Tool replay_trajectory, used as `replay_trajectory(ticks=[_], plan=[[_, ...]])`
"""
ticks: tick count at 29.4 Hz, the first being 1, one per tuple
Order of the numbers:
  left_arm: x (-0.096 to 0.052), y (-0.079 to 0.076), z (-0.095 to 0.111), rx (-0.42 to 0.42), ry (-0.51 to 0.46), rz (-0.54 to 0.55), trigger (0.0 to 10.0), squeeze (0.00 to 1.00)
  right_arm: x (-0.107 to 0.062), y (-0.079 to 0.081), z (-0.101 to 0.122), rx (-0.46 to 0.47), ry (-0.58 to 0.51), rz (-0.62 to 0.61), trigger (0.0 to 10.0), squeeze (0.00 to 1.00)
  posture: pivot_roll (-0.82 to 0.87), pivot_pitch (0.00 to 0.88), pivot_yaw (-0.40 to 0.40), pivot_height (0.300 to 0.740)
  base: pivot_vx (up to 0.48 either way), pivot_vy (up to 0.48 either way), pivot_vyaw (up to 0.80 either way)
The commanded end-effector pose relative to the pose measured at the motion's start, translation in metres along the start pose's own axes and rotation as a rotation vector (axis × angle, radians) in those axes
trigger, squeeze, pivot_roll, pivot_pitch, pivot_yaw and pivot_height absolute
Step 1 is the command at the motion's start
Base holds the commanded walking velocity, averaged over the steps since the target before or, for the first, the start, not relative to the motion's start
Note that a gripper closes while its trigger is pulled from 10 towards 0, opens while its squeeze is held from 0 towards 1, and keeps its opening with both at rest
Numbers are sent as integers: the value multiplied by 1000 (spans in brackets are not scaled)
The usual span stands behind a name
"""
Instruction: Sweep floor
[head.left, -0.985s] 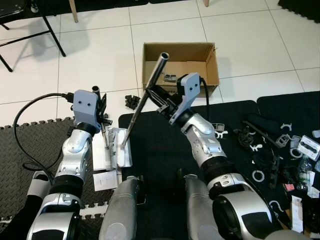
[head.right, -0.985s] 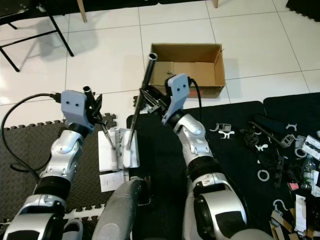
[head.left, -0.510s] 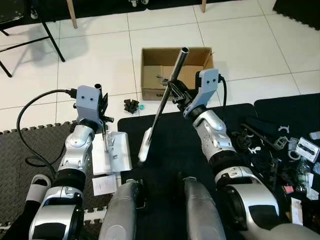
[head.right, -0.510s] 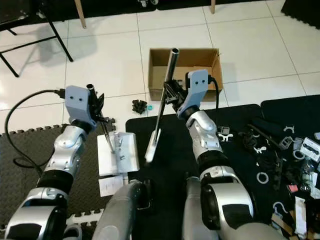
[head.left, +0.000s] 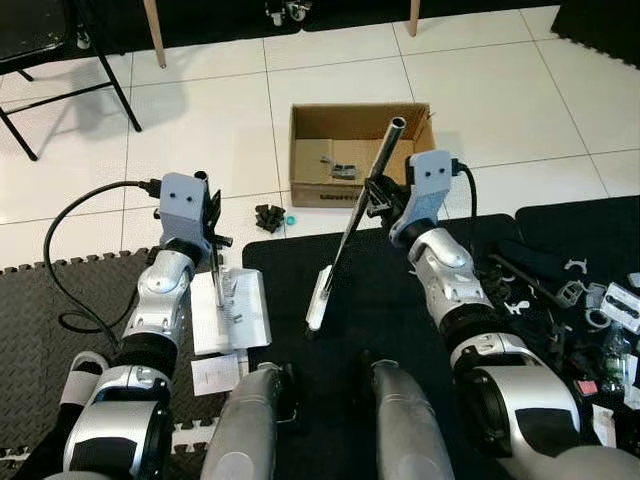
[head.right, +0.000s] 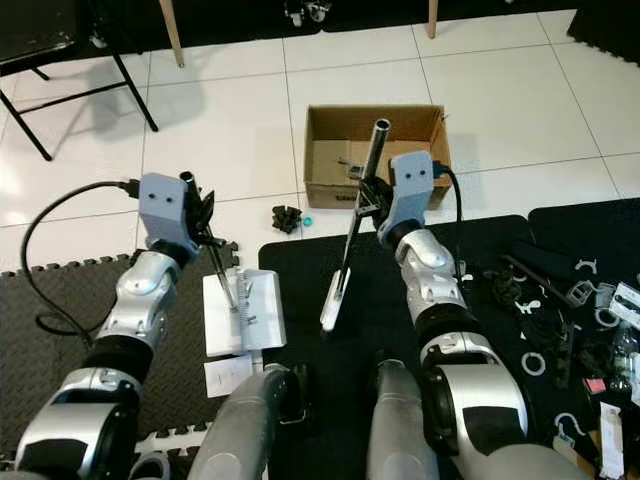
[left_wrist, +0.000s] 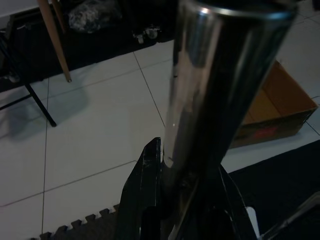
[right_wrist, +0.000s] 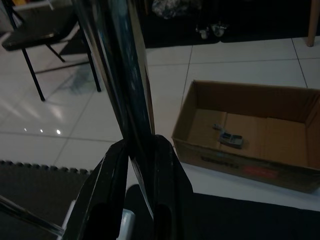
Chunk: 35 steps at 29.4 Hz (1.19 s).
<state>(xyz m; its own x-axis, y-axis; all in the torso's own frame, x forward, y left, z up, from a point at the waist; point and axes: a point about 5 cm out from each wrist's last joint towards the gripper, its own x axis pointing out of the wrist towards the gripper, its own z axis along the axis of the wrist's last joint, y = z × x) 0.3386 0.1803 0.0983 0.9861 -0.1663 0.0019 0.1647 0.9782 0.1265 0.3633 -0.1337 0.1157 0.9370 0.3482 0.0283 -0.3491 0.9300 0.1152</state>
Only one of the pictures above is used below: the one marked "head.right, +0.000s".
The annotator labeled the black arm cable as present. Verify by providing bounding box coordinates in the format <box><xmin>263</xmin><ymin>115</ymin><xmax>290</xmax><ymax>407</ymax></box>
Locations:
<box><xmin>23</xmin><ymin>180</ymin><xmax>146</xmax><ymax>346</ymax></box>
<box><xmin>432</xmin><ymin>160</ymin><xmax>463</xmax><ymax>271</ymax></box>

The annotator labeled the black rubber floor mat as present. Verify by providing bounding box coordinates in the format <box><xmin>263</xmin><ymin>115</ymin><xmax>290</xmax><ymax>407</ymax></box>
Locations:
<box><xmin>80</xmin><ymin>0</ymin><xmax>576</xmax><ymax>36</ymax></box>

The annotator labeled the grey robot leg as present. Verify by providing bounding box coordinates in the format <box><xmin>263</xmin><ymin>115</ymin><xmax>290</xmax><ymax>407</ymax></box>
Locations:
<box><xmin>188</xmin><ymin>362</ymin><xmax>311</xmax><ymax>480</ymax></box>
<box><xmin>368</xmin><ymin>355</ymin><xmax>446</xmax><ymax>480</ymax></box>

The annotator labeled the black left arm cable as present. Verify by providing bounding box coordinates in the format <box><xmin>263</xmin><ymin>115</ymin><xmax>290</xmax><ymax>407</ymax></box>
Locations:
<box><xmin>23</xmin><ymin>180</ymin><xmax>146</xmax><ymax>346</ymax></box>

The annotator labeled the black foam tile stack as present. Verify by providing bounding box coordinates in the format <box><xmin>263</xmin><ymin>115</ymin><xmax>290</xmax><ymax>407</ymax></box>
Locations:
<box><xmin>565</xmin><ymin>0</ymin><xmax>640</xmax><ymax>66</ymax></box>

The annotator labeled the white paper slip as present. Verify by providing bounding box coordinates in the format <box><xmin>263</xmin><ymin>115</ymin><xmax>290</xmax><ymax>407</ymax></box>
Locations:
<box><xmin>205</xmin><ymin>358</ymin><xmax>266</xmax><ymax>399</ymax></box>

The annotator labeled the metal-handled white broom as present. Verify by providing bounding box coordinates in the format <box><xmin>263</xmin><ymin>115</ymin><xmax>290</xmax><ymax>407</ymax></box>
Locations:
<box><xmin>320</xmin><ymin>118</ymin><xmax>393</xmax><ymax>334</ymax></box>

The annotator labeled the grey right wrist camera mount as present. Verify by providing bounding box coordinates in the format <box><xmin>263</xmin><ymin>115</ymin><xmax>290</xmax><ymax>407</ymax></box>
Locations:
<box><xmin>378</xmin><ymin>150</ymin><xmax>439</xmax><ymax>241</ymax></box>

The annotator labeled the brown cardboard box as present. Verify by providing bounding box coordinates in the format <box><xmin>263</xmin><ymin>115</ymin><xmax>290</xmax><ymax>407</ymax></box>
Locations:
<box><xmin>304</xmin><ymin>104</ymin><xmax>453</xmax><ymax>211</ymax></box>

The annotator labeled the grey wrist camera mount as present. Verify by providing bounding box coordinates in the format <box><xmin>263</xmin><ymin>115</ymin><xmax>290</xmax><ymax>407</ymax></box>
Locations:
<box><xmin>378</xmin><ymin>150</ymin><xmax>439</xmax><ymax>241</ymax></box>
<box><xmin>140</xmin><ymin>172</ymin><xmax>199</xmax><ymax>251</ymax></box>

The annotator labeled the black wheeled stand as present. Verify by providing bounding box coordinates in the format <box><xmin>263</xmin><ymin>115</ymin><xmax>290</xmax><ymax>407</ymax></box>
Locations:
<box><xmin>285</xmin><ymin>0</ymin><xmax>336</xmax><ymax>28</ymax></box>

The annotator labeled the grey robot left leg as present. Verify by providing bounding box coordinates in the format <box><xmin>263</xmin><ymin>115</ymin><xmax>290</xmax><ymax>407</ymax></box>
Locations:
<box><xmin>188</xmin><ymin>362</ymin><xmax>311</xmax><ymax>480</ymax></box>

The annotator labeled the black rug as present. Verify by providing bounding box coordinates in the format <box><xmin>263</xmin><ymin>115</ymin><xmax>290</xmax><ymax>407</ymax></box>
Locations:
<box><xmin>258</xmin><ymin>205</ymin><xmax>640</xmax><ymax>480</ymax></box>

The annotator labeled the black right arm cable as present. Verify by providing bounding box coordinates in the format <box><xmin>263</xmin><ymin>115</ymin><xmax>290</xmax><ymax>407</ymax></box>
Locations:
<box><xmin>432</xmin><ymin>160</ymin><xmax>463</xmax><ymax>271</ymax></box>

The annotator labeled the grey robot right leg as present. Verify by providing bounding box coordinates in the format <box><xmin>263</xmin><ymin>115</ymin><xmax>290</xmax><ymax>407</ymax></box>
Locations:
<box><xmin>368</xmin><ymin>355</ymin><xmax>446</xmax><ymax>480</ymax></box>

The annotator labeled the black folding chair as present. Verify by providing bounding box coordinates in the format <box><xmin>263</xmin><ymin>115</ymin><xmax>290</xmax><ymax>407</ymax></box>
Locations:
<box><xmin>0</xmin><ymin>0</ymin><xmax>161</xmax><ymax>163</ymax></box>

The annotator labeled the white dustpan metal handle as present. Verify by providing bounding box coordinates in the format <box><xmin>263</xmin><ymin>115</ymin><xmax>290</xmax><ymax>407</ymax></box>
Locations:
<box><xmin>203</xmin><ymin>240</ymin><xmax>286</xmax><ymax>358</ymax></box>

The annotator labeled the white slipper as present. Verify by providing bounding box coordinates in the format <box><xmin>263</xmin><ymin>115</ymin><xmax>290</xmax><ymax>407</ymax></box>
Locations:
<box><xmin>128</xmin><ymin>452</ymin><xmax>173</xmax><ymax>480</ymax></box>

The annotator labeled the white card black part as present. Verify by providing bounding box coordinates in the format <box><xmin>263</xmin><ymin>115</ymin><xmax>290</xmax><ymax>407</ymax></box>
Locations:
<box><xmin>600</xmin><ymin>283</ymin><xmax>640</xmax><ymax>331</ymax></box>

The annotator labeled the dark grey foam puzzle mat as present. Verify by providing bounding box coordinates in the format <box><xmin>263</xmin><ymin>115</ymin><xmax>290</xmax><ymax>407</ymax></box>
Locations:
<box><xmin>0</xmin><ymin>240</ymin><xmax>266</xmax><ymax>480</ymax></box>

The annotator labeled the black spiky plastic lump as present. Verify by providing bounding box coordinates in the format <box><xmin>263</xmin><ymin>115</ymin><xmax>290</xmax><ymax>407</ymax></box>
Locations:
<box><xmin>270</xmin><ymin>205</ymin><xmax>303</xmax><ymax>236</ymax></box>

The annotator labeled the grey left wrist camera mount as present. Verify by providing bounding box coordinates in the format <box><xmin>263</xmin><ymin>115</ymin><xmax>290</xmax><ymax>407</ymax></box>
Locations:
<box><xmin>140</xmin><ymin>172</ymin><xmax>199</xmax><ymax>251</ymax></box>

